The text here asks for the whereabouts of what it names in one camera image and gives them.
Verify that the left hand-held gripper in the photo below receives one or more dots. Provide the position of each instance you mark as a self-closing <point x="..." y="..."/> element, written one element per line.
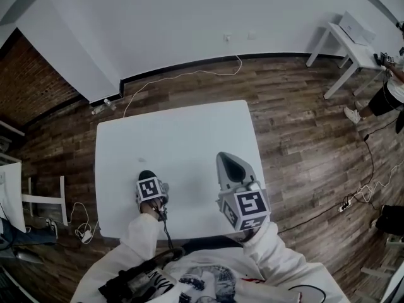
<point x="149" y="189"/>

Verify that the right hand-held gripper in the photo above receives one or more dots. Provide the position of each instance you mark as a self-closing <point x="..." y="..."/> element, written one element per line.
<point x="249" y="205"/>

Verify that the person's right forearm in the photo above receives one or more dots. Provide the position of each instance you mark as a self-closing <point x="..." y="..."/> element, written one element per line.
<point x="274" y="254"/>

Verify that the person's left forearm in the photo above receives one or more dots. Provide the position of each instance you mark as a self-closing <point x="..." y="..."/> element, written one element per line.
<point x="140" y="232"/>

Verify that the white square table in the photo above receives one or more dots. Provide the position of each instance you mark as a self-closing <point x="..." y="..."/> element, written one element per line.
<point x="189" y="131"/>

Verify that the person's black trouser leg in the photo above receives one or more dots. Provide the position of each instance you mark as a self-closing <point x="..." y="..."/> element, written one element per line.
<point x="214" y="242"/>

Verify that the clear plastic bottle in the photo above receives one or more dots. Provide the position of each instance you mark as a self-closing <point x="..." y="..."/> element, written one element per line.
<point x="110" y="104"/>
<point x="98" y="110"/>

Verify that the black chest device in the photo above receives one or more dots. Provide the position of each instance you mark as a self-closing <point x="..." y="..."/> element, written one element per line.
<point x="126" y="284"/>

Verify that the person's white printed shirt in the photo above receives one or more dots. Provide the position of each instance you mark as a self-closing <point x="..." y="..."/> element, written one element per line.
<point x="221" y="273"/>

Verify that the white power strip black plugs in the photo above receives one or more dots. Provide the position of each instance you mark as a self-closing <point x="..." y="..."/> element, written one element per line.
<point x="345" y="206"/>

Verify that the white tilted-top table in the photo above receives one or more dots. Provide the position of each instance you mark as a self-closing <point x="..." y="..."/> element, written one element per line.
<point x="11" y="194"/>

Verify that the small white table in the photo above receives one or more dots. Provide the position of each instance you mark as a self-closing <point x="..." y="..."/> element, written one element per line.
<point x="9" y="144"/>

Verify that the black bag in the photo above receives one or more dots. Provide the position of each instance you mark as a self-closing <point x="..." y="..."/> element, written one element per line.
<point x="391" y="219"/>

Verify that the black metal rack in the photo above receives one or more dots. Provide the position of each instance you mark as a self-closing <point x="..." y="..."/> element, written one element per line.
<point x="9" y="284"/>

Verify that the white side table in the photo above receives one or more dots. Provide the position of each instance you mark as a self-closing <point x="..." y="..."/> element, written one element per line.
<point x="356" y="49"/>

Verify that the white box on side table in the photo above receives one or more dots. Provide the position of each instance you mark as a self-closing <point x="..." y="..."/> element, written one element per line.
<point x="355" y="27"/>

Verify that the white wall socket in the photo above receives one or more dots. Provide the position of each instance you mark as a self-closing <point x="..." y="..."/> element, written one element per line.
<point x="251" y="35"/>
<point x="227" y="38"/>

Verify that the white furniture frame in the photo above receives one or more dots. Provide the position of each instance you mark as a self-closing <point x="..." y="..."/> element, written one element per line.
<point x="394" y="279"/>

